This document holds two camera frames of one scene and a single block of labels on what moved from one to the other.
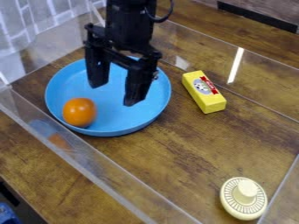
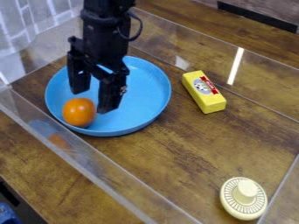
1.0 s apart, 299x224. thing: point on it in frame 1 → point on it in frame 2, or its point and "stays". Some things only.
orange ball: [79, 112] stays
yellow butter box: [210, 101] stays
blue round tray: [116, 118] stays
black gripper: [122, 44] → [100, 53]
